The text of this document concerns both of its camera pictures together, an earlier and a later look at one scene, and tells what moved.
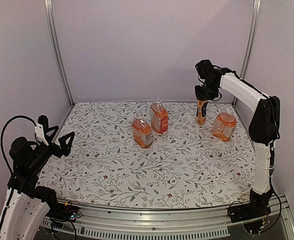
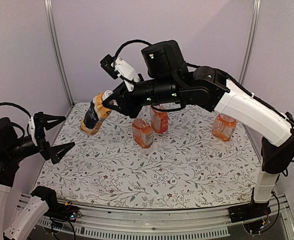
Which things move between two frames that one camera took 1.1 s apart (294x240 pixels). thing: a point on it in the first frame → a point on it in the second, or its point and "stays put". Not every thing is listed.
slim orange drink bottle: (201, 113) → (97, 112)
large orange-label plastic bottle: (159, 117) stays put
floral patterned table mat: (189, 166) stays put
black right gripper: (199, 95) → (126, 107)
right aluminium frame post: (250, 49) stays put
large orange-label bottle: (142, 131) stays put
